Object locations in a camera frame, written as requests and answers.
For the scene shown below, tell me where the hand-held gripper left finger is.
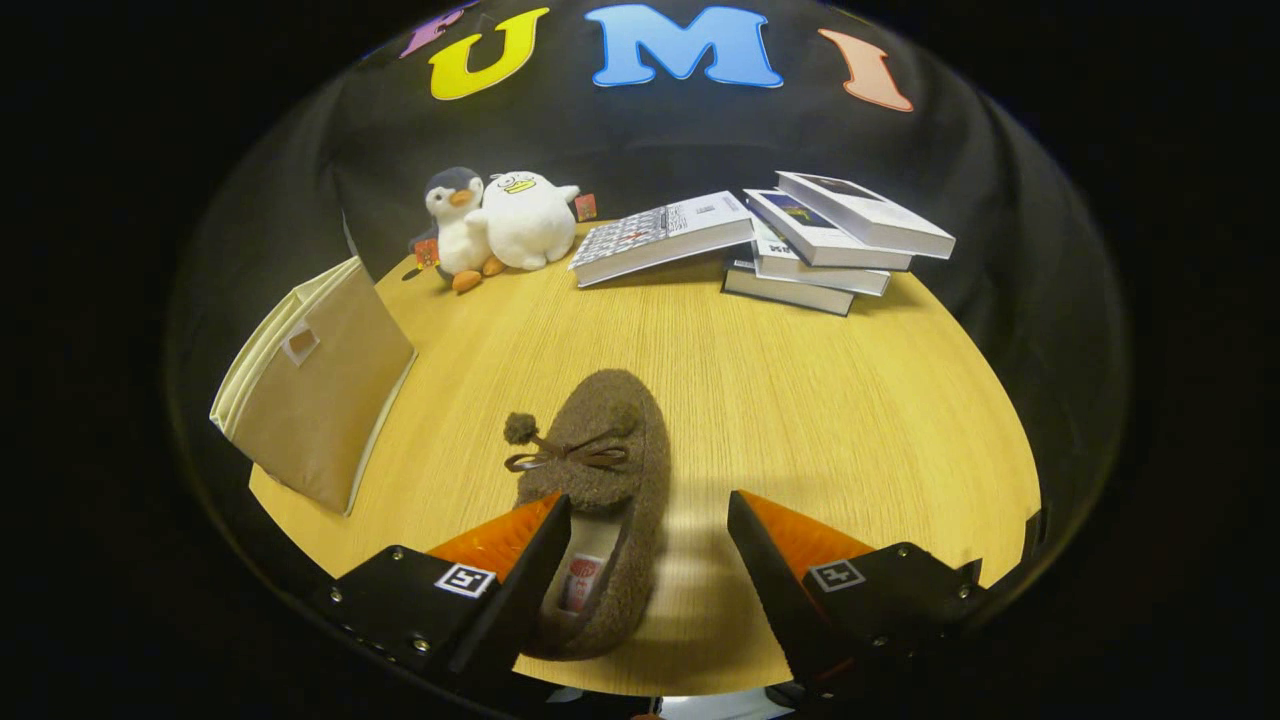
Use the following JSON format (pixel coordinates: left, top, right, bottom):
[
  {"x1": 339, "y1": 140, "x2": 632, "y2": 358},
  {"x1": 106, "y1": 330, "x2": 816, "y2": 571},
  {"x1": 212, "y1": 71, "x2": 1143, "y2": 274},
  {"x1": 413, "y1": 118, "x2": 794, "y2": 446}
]
[{"x1": 313, "y1": 493, "x2": 574, "y2": 696}]

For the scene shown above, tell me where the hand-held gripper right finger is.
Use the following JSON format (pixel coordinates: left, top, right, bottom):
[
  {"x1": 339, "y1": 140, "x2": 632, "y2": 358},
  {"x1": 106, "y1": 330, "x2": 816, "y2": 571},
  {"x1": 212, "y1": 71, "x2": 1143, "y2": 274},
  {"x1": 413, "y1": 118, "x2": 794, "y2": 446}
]
[{"x1": 726, "y1": 489, "x2": 989, "y2": 701}]

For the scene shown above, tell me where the brown fuzzy shoe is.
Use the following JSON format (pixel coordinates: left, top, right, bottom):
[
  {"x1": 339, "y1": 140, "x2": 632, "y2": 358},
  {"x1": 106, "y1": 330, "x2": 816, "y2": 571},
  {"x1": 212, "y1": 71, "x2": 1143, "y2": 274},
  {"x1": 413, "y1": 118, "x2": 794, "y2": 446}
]
[{"x1": 503, "y1": 369, "x2": 673, "y2": 662}]

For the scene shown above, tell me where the beige fabric storage box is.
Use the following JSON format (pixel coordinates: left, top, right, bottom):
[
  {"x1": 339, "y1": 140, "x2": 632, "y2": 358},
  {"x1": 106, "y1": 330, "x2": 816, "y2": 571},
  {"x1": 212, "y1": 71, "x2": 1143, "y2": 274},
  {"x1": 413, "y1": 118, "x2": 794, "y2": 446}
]
[{"x1": 209, "y1": 256, "x2": 418, "y2": 518}]

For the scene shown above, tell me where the dark grey book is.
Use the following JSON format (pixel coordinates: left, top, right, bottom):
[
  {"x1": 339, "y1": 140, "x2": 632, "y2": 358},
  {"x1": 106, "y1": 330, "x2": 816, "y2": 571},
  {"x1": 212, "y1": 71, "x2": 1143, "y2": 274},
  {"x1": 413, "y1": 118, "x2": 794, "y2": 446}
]
[{"x1": 721, "y1": 254, "x2": 857, "y2": 318}]

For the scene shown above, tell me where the thin white book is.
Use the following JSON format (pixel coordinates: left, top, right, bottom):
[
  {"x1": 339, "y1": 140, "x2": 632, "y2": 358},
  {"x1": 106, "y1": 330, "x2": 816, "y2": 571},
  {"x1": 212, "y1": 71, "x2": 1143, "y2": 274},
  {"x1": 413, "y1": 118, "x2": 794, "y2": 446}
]
[{"x1": 750, "y1": 224, "x2": 892, "y2": 298}]

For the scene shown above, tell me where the grey white penguin plush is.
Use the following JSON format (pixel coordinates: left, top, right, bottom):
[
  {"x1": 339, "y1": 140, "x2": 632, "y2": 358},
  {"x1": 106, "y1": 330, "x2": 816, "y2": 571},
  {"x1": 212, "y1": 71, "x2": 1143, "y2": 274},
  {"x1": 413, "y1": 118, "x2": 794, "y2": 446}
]
[{"x1": 408, "y1": 167, "x2": 506, "y2": 294}]

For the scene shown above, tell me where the white duck plush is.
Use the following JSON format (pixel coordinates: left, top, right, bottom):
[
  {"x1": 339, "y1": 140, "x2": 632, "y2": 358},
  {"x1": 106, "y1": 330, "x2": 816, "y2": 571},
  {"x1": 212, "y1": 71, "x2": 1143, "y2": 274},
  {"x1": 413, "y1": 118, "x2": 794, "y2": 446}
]
[{"x1": 465, "y1": 170, "x2": 599, "y2": 272}]

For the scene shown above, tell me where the patterned cover book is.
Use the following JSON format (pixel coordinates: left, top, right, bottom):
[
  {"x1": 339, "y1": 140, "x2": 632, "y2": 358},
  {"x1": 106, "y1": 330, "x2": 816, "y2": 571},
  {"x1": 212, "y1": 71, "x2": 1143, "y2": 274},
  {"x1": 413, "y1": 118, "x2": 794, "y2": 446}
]
[{"x1": 568, "y1": 190, "x2": 757, "y2": 290}]

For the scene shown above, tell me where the white book dark picture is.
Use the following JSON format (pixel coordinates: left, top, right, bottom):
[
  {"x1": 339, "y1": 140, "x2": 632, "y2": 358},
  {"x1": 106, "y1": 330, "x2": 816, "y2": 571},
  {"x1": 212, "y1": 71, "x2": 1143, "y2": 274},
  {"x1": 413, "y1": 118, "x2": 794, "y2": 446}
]
[{"x1": 774, "y1": 170, "x2": 957, "y2": 261}]

